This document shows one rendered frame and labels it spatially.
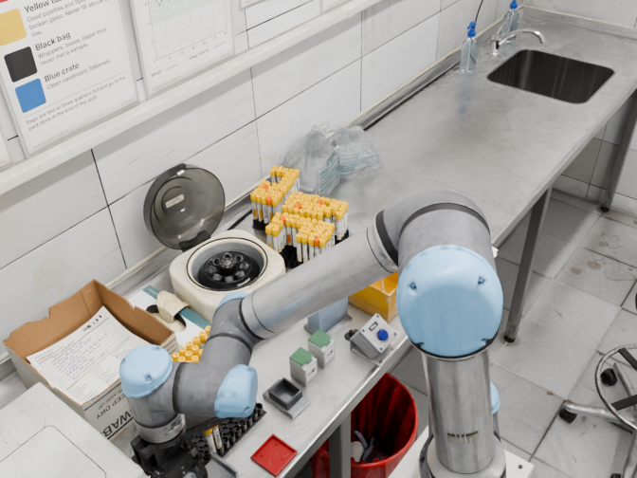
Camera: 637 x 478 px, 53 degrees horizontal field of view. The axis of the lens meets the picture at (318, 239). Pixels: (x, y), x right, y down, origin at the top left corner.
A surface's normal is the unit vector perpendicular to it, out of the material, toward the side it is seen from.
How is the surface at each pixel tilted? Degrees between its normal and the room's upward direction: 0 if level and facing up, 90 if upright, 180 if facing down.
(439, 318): 80
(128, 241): 90
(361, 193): 0
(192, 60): 95
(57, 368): 1
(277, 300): 54
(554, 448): 0
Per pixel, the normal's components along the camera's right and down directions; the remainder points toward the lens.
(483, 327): -0.13, 0.49
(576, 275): -0.03, -0.77
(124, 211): 0.78, 0.37
